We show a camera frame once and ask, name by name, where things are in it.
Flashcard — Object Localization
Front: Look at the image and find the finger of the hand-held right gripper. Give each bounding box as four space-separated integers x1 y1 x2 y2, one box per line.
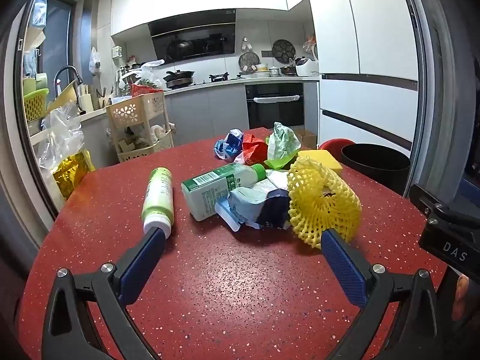
409 184 480 233

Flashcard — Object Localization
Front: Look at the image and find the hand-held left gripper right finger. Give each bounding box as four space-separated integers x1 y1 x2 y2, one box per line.
320 229 447 360

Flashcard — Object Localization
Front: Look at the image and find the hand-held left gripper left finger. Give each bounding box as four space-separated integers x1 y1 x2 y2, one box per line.
41 227 167 360

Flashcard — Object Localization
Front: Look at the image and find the black trash bin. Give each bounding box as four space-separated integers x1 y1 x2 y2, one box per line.
340 143 411 197

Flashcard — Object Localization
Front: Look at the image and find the green and white milk carton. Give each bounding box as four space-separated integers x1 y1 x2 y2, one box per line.
181 164 268 222

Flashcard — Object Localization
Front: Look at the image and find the bright green wrapper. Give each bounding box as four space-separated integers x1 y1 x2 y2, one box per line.
263 154 301 170

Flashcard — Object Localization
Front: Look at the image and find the blue and white plastic bag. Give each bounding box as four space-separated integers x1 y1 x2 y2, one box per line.
214 128 246 160

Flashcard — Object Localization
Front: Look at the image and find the person's right hand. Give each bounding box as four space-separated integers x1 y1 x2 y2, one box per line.
455 274 471 310

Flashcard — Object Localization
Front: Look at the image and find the yellow foam fruit net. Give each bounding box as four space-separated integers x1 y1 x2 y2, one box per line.
287 156 362 249

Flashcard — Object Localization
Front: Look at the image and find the green and white tube bottle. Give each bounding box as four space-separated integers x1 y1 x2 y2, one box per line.
141 167 175 239

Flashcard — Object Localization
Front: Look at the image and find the crumpled light blue packet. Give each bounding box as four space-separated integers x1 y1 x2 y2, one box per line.
215 178 293 231

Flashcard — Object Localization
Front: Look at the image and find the yellow sponge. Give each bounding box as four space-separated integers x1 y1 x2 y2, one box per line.
296 149 344 175

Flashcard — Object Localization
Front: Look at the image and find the gold foil bag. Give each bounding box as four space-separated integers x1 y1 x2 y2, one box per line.
52 150 96 199

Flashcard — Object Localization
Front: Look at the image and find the red chair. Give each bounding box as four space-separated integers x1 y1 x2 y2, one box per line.
318 139 357 154

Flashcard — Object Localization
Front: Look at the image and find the cardboard box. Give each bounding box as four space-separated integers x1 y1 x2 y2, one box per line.
292 128 317 150

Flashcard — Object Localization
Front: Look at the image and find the light green plastic bag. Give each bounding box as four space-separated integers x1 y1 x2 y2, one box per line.
267 122 302 161

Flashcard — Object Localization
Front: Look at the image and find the red plastic bag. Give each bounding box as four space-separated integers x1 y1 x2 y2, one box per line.
234 134 269 166

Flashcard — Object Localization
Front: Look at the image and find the beige storage cart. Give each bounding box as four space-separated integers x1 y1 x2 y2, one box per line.
105 92 176 164

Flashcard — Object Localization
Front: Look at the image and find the clear plastic bag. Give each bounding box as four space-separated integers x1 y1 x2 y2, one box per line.
39 101 85 169

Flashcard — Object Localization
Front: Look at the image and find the white fridge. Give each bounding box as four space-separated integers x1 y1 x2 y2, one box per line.
309 0 421 154

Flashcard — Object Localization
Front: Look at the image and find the utensil holder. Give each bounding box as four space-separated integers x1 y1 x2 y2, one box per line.
95 86 115 109

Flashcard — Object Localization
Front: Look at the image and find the black built-in oven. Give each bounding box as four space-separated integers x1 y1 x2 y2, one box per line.
245 82 305 130

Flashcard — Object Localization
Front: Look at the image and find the black wok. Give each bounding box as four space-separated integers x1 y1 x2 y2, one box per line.
163 69 196 90

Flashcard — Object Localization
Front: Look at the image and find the green plastic basket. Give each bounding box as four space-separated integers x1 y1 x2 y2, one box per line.
23 88 50 122

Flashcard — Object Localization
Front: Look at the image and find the white rice cooker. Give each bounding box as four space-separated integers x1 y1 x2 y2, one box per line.
295 58 320 77

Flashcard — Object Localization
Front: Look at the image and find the black kitchen faucet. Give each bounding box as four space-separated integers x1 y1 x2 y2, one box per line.
53 65 84 100

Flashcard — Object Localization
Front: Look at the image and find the hanging white plastic bag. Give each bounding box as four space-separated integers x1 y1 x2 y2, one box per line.
88 47 102 74

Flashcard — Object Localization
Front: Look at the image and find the round black patterned trivet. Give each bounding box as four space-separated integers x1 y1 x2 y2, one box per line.
272 39 298 62

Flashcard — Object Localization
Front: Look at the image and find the round grey patterned plate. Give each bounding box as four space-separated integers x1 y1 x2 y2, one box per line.
238 52 261 72

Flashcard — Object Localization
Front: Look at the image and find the black range hood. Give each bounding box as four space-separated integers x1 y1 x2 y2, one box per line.
148 7 237 64

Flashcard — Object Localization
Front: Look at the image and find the kitchen window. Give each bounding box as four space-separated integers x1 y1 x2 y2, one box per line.
40 0 74 102

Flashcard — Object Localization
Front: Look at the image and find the grey sliding door frame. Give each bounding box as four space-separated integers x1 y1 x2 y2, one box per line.
395 0 480 211

